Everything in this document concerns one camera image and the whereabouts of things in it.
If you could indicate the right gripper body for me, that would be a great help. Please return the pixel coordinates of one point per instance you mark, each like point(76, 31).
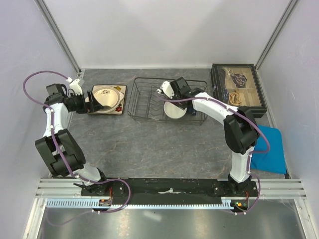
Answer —
point(176, 96)

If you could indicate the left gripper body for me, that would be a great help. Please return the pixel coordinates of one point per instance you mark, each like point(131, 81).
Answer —
point(78, 104)

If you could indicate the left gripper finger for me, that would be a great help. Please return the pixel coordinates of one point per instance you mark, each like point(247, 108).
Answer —
point(90, 96)
point(94, 107)

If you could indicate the white ribbed bowl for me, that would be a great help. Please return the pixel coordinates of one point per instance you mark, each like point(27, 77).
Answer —
point(172, 111)

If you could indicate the small cream plate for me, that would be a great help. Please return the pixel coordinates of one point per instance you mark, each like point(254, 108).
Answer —
point(108, 97)

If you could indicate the cream plate blue spiral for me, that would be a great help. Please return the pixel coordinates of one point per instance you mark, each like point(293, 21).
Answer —
point(121, 98)

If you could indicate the square floral plate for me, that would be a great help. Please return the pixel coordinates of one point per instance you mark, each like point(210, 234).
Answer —
point(120, 109)

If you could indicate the blue mug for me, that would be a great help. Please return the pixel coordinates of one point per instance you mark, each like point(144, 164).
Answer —
point(192, 110)

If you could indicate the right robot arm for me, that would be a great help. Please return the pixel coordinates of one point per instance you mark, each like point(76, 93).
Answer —
point(239, 123)

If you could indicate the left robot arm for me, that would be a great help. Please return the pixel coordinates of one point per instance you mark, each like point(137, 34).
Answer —
point(59, 150)

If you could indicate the black glass-lid jewelry box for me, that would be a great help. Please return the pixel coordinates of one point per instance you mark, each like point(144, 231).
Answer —
point(238, 85)

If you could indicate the blue cloth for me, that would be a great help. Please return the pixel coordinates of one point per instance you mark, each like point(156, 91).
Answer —
point(273, 161)

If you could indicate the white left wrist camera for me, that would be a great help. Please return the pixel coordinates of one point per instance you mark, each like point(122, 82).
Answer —
point(75, 85)

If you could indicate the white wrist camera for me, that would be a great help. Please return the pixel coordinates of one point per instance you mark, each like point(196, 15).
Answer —
point(166, 89)
point(75, 85)

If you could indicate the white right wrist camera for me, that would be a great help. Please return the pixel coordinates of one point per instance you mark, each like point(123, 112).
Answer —
point(166, 89)

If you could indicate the black wire dish rack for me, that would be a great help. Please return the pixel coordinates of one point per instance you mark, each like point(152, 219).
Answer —
point(145, 106)

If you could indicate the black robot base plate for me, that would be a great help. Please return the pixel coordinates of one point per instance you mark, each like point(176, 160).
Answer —
point(169, 191)

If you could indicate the grey slotted cable duct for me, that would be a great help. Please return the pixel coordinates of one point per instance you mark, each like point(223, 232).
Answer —
point(225, 204)

